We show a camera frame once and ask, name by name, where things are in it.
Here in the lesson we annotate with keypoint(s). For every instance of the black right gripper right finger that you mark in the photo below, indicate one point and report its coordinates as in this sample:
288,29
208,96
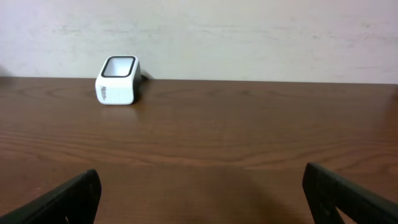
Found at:
328,193

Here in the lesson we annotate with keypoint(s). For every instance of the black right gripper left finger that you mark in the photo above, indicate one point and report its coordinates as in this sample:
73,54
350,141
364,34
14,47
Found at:
75,201

